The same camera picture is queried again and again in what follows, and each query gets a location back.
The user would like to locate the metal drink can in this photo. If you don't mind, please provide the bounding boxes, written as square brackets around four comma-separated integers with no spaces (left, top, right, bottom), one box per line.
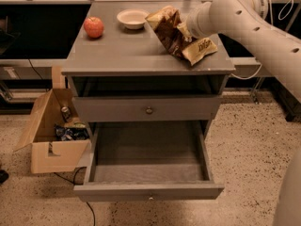
[61,106,72,122]

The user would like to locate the black floor cable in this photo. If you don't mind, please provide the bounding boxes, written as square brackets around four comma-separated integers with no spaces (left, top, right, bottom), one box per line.
[54,166,97,226]

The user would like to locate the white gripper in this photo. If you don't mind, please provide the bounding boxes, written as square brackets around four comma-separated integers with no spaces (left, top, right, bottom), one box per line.
[177,2,214,42]

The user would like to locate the grey wooden drawer cabinet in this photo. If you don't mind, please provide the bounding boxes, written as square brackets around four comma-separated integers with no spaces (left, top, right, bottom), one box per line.
[61,0,236,203]

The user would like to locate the brown chip bag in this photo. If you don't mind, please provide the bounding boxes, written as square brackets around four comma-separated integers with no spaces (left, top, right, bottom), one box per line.
[146,6,217,66]

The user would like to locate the grey window rail frame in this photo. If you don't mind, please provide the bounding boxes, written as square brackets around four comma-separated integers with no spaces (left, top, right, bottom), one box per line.
[0,0,301,80]

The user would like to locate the closed grey upper drawer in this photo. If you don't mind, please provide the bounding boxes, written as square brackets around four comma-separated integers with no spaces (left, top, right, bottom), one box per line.
[72,96,221,122]

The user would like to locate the white paper bowl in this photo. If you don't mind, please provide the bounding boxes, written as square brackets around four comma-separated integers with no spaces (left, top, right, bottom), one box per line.
[117,9,149,30]

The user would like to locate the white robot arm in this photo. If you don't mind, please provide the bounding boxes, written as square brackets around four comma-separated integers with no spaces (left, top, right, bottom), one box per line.
[180,0,301,226]

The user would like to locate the open cardboard box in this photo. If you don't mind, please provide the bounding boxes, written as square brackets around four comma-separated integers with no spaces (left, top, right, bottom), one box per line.
[14,89,89,174]

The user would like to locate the round brass drawer knob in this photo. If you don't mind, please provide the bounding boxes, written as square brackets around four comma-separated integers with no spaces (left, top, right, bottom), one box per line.
[146,107,153,115]

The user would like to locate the red apple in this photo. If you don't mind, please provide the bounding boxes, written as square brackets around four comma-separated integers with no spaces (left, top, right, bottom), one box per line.
[84,17,104,39]

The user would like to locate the black shoe tip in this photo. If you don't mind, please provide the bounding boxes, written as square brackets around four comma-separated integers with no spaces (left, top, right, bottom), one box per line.
[0,169,9,184]

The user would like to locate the open grey middle drawer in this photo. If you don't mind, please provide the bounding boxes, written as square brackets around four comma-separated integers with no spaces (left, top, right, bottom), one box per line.
[74,121,224,202]

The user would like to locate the blue snack bag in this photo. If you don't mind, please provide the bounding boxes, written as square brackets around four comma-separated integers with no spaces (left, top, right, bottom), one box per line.
[55,125,89,141]

